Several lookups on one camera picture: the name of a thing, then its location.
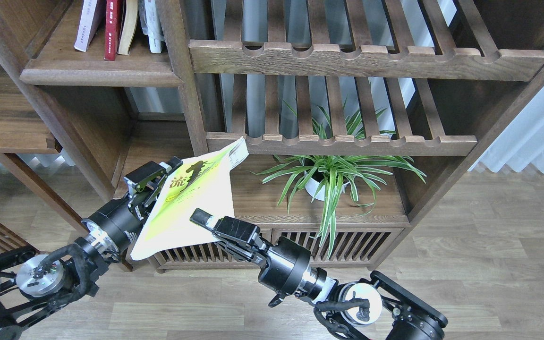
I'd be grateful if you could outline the upright tan book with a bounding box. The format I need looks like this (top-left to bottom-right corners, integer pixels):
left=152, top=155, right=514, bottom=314
left=117, top=0, right=138, bottom=55

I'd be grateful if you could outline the dark wooden bookshelf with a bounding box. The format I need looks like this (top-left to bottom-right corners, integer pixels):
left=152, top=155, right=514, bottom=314
left=0, top=0, right=544, bottom=267

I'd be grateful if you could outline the white curtain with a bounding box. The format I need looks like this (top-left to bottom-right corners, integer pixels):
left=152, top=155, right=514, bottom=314
left=469, top=86, right=544, bottom=174

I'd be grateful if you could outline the yellow green cover book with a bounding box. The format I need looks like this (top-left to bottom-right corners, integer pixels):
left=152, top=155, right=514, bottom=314
left=130, top=137, right=249, bottom=261

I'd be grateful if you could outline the upright white book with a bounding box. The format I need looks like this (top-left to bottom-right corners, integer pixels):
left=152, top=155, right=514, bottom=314
left=143, top=0, right=165, bottom=54

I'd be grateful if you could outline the red cover book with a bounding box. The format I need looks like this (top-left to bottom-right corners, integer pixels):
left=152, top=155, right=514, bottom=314
left=103, top=0, right=125, bottom=61

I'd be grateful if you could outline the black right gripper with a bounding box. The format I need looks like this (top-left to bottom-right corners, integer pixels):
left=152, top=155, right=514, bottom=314
left=190, top=208, right=338, bottom=307

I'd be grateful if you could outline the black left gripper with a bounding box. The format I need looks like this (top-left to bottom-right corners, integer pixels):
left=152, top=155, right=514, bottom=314
left=81, top=157, right=183, bottom=260

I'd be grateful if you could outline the white cover book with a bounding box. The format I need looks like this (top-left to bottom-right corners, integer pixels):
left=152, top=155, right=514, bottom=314
left=74, top=0, right=107, bottom=52

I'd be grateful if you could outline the green spider plant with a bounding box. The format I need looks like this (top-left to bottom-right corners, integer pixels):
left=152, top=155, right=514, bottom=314
left=259, top=155, right=426, bottom=260

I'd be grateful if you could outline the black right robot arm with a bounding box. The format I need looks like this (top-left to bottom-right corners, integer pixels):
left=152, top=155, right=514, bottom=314
left=190, top=209, right=448, bottom=340

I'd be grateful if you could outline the white plant pot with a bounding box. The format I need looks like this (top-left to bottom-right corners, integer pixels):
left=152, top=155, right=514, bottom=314
left=301, top=159, right=349, bottom=202

